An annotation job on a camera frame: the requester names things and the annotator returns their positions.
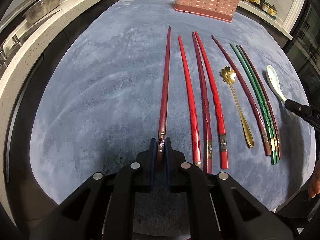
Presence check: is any chrome sink faucet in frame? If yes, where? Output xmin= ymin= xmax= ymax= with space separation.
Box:
xmin=1 ymin=34 xmax=22 ymax=67

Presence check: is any red chopstick black band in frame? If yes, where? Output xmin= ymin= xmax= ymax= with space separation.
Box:
xmin=195 ymin=32 xmax=229 ymax=170

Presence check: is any white ceramic spoon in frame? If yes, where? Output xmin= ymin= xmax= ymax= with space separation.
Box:
xmin=266 ymin=64 xmax=286 ymax=103

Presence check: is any dark maroon chopstick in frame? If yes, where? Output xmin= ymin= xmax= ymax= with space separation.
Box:
xmin=238 ymin=45 xmax=282 ymax=159

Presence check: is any steel mixing bowl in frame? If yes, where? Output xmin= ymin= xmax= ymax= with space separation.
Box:
xmin=23 ymin=0 xmax=60 ymax=24

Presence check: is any dark red chopstick gold band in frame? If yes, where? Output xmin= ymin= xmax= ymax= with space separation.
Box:
xmin=192 ymin=32 xmax=213 ymax=173

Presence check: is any bright red chopstick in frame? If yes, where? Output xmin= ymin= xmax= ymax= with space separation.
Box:
xmin=178 ymin=36 xmax=202 ymax=168

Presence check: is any gold flower spoon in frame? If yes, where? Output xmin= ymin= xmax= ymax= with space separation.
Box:
xmin=220 ymin=66 xmax=254 ymax=148

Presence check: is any person right hand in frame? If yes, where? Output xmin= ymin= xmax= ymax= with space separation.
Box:
xmin=308 ymin=160 xmax=320 ymax=198

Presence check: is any spice jar rack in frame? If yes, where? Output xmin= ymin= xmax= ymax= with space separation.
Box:
xmin=261 ymin=2 xmax=277 ymax=20

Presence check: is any blue grey mat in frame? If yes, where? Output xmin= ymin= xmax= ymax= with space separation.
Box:
xmin=30 ymin=0 xmax=316 ymax=209

